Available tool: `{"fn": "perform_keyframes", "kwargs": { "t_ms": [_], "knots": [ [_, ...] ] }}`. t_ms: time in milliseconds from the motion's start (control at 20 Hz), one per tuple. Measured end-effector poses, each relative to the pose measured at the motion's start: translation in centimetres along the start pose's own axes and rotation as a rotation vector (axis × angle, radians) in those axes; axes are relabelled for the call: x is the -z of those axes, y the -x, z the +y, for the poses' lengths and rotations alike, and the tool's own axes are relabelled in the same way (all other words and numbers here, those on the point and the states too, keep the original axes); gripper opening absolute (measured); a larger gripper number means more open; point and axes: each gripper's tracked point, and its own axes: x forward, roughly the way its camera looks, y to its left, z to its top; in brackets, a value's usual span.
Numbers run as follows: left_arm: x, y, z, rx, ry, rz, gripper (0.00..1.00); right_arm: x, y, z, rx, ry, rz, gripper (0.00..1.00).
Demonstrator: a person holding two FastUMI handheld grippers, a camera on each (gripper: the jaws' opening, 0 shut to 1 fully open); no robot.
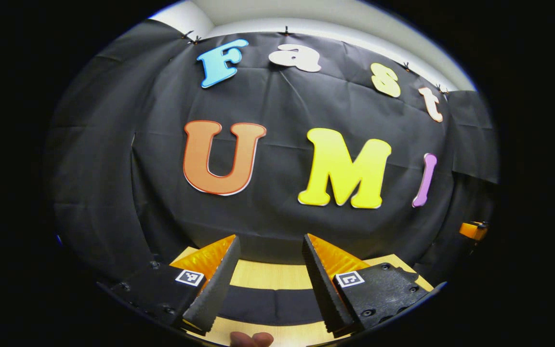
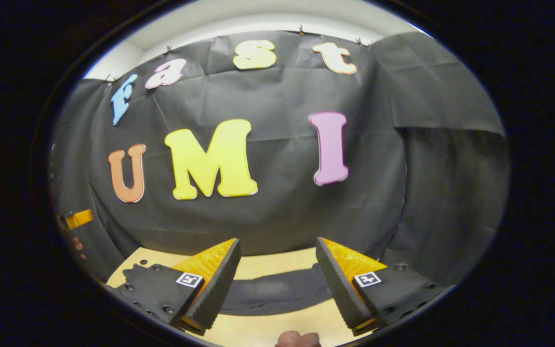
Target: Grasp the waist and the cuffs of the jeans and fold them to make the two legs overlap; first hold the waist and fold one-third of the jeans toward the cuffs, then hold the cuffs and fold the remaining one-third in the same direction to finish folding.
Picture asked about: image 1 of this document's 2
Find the black backdrop cloth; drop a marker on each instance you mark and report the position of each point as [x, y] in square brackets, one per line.
[282, 106]

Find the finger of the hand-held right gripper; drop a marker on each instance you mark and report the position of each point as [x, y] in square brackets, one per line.
[472, 231]

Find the dark grey jeans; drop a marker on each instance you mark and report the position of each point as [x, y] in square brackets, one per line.
[272, 306]

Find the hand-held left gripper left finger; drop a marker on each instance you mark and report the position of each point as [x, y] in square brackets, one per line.
[217, 294]

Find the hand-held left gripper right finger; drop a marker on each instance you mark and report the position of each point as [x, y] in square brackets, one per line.
[323, 294]

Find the black binder clip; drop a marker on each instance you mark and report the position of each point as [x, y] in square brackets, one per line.
[286, 31]
[191, 37]
[405, 66]
[442, 89]

